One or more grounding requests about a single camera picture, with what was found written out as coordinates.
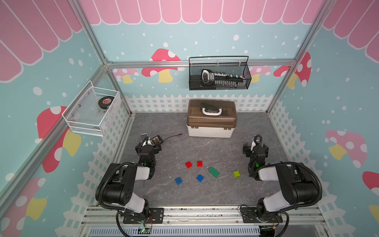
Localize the dark green lego brick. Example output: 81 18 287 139
208 167 220 178

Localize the brown lid storage box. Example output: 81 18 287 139
186 99 237 138

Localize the screwdriver bit set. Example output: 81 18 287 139
201 70 246 88

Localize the black tape roll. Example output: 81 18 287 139
98 96 115 110

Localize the white wire wall basket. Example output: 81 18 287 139
62 81 121 137

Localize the red black wire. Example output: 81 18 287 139
162 133 184 143

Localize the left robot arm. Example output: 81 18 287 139
95 133 163 222

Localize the lime green lego brick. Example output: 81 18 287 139
234 170 241 178

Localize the blue lego brick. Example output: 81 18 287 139
196 174 204 182
175 177 183 185

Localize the black charger board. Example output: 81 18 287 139
151 135 163 146

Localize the black wire wall basket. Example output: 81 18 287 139
188 56 252 90

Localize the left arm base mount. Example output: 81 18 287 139
122 208 164 224

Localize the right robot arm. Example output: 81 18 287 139
241 134 323 223

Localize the green circuit board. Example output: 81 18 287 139
137 227 152 235

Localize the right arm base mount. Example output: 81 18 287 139
239 205 283 224

